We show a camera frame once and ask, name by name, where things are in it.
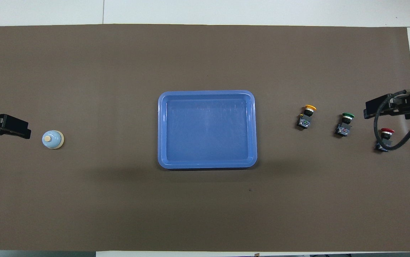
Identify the red push button switch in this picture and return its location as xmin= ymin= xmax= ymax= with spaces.
xmin=375 ymin=127 xmax=395 ymax=153

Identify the green push button switch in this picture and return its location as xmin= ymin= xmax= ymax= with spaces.
xmin=334 ymin=112 xmax=355 ymax=137

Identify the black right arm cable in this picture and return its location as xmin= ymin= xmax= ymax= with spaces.
xmin=373 ymin=89 xmax=410 ymax=152

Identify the blue plastic tray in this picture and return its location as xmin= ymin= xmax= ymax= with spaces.
xmin=157 ymin=90 xmax=258 ymax=170

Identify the yellow push button switch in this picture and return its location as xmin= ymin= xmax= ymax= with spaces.
xmin=297 ymin=104 xmax=317 ymax=130

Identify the light blue call bell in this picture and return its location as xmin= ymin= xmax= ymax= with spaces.
xmin=42 ymin=129 xmax=65 ymax=150

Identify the brown table mat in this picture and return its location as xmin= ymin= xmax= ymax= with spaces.
xmin=0 ymin=24 xmax=410 ymax=252

